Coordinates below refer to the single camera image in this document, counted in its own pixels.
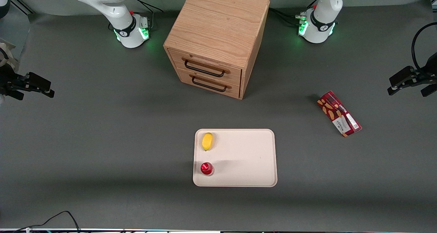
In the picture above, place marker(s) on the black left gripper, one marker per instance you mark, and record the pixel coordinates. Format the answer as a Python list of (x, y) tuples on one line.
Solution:
[(429, 72)]

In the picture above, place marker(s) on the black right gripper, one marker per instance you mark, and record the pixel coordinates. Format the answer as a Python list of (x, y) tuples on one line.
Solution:
[(7, 80)]

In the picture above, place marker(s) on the red cookie box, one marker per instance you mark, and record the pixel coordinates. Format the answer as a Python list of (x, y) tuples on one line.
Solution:
[(336, 112)]

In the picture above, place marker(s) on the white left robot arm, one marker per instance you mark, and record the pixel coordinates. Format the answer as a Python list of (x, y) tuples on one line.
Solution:
[(319, 30)]

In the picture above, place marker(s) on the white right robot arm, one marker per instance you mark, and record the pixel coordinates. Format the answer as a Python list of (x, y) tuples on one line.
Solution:
[(128, 33)]

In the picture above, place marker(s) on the beige plastic tray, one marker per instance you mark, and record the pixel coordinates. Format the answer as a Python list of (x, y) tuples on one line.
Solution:
[(242, 158)]

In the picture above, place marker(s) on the wooden drawer front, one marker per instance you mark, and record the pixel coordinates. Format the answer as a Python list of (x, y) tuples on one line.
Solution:
[(235, 74), (234, 89)]

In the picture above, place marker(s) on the yellow lemon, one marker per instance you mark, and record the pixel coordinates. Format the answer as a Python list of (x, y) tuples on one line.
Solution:
[(207, 141)]

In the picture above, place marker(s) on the red soda can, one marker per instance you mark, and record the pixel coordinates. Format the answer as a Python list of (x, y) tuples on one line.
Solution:
[(206, 168)]

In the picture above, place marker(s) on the wooden drawer cabinet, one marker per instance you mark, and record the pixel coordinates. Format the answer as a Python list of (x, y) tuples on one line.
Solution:
[(218, 21)]

